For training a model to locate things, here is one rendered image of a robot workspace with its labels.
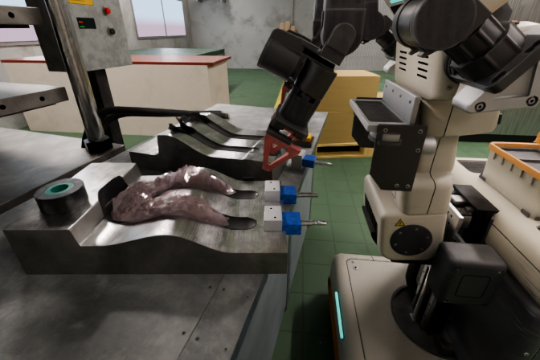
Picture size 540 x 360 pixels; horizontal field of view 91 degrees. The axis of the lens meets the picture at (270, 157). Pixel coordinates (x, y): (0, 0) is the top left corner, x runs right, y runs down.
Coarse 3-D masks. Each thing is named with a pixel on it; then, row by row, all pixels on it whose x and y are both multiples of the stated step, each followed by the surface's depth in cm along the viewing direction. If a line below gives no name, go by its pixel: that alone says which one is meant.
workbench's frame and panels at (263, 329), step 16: (304, 176) 90; (304, 208) 145; (288, 240) 108; (288, 256) 112; (288, 272) 118; (272, 288) 89; (288, 288) 125; (256, 304) 49; (272, 304) 92; (256, 320) 72; (272, 320) 96; (240, 336) 42; (256, 336) 75; (272, 336) 100; (240, 352) 61; (256, 352) 77; (272, 352) 105
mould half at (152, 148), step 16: (208, 112) 103; (208, 128) 93; (224, 128) 98; (144, 144) 94; (160, 144) 84; (176, 144) 82; (192, 144) 82; (224, 144) 88; (240, 144) 88; (256, 144) 87; (144, 160) 89; (160, 160) 86; (176, 160) 84; (192, 160) 82; (208, 160) 81; (224, 160) 79; (240, 160) 77; (256, 160) 76; (272, 160) 76; (240, 176) 80; (256, 176) 78; (272, 176) 77
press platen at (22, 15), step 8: (0, 8) 77; (8, 8) 78; (16, 8) 80; (24, 8) 82; (32, 8) 84; (0, 16) 77; (8, 16) 79; (16, 16) 81; (24, 16) 82; (32, 16) 84; (40, 16) 87; (16, 24) 82; (24, 24) 83; (32, 24) 85; (40, 24) 87
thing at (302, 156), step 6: (300, 156) 87; (306, 156) 90; (312, 156) 90; (294, 162) 89; (300, 162) 88; (306, 162) 88; (312, 162) 87; (318, 162) 88; (324, 162) 88; (294, 168) 90; (300, 168) 89
